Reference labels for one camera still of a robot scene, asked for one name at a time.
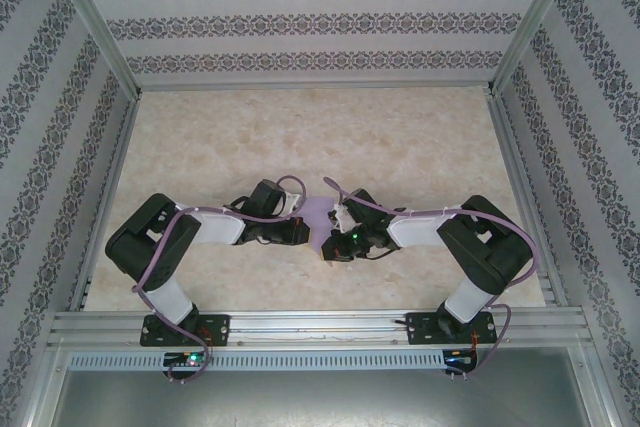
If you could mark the lilac cloth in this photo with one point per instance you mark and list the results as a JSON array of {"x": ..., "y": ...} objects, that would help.
[{"x": 317, "y": 219}]

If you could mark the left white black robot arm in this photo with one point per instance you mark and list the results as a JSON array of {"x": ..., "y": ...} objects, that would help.
[{"x": 220, "y": 232}]

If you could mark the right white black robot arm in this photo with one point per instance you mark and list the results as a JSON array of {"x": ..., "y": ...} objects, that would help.
[{"x": 480, "y": 252}]

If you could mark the grey metal sheet panel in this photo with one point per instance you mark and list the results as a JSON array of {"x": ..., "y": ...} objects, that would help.
[{"x": 320, "y": 397}]

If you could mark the aluminium mounting rail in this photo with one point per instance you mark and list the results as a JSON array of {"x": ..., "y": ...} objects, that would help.
[{"x": 310, "y": 327}]

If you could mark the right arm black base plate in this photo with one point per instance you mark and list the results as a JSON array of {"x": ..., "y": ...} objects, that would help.
[{"x": 425, "y": 329}]

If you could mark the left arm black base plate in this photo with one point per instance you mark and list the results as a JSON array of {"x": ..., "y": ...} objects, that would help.
[{"x": 220, "y": 329}]

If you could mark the aluminium side rail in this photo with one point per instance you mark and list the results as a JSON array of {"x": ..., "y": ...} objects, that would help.
[
  {"x": 509, "y": 147},
  {"x": 109, "y": 172}
]

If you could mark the aluminium frame post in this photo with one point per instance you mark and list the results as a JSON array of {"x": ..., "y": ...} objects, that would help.
[
  {"x": 95, "y": 17},
  {"x": 531, "y": 17}
]

